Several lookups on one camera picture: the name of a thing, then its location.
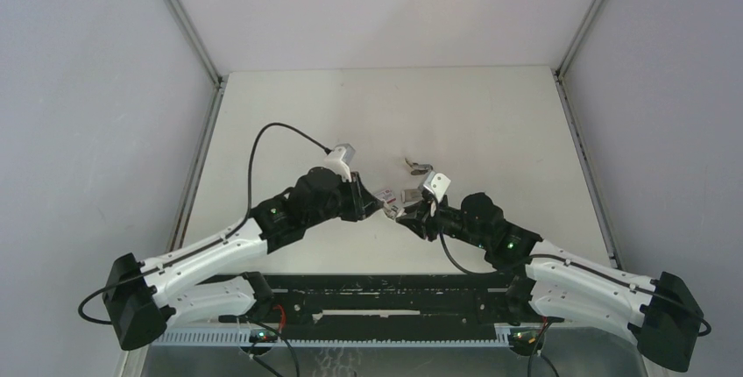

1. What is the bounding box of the beige mini stapler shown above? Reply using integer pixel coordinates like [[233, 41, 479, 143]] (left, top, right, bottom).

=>
[[383, 203, 405, 221]]

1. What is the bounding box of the red white staple box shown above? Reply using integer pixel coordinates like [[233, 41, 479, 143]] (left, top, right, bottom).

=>
[[374, 188, 397, 204]]

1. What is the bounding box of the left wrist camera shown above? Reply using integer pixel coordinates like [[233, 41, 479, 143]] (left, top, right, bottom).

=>
[[323, 143, 356, 182]]

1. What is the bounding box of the left aluminium frame post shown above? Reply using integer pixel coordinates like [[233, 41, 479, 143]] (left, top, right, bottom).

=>
[[162, 0, 223, 249]]

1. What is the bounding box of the black cable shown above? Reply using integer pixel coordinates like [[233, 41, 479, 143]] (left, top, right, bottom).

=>
[[438, 231, 713, 338], [78, 123, 333, 326]]

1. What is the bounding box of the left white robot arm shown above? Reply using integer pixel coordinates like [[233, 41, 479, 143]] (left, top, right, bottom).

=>
[[102, 167, 383, 351]]

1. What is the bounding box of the right green circuit board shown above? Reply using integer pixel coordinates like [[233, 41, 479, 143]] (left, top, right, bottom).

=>
[[508, 330, 541, 347]]

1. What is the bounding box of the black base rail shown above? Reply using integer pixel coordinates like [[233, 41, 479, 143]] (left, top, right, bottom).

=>
[[219, 270, 570, 343]]

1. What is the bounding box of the right aluminium frame post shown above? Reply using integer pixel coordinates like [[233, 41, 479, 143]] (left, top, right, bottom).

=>
[[552, 0, 623, 268]]

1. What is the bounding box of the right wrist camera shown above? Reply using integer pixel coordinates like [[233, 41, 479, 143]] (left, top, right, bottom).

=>
[[419, 171, 451, 203]]

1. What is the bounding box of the green circuit board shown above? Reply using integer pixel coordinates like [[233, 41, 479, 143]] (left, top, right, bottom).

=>
[[249, 331, 280, 345], [508, 330, 541, 347]]

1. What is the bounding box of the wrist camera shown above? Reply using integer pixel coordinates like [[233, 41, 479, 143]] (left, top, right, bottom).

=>
[[419, 171, 451, 203], [323, 143, 356, 182]]

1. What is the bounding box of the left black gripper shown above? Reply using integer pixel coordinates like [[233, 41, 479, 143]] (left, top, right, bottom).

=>
[[304, 171, 381, 228]]

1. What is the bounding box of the aluminium frame post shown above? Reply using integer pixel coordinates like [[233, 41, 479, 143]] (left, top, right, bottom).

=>
[[552, 0, 623, 268], [162, 0, 223, 249]]

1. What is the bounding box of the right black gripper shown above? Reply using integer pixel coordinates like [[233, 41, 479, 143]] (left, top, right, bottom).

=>
[[399, 195, 489, 252]]

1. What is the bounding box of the left green circuit board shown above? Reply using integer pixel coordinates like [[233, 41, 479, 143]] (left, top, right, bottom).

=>
[[249, 331, 280, 345]]

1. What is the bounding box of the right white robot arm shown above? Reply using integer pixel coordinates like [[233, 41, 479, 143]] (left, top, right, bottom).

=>
[[394, 193, 711, 373]]

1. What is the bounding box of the left black cable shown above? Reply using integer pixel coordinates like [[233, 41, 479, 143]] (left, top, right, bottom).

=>
[[78, 123, 333, 326]]

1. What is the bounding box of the right black cable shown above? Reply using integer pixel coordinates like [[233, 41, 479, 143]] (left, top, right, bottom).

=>
[[438, 231, 713, 338]]

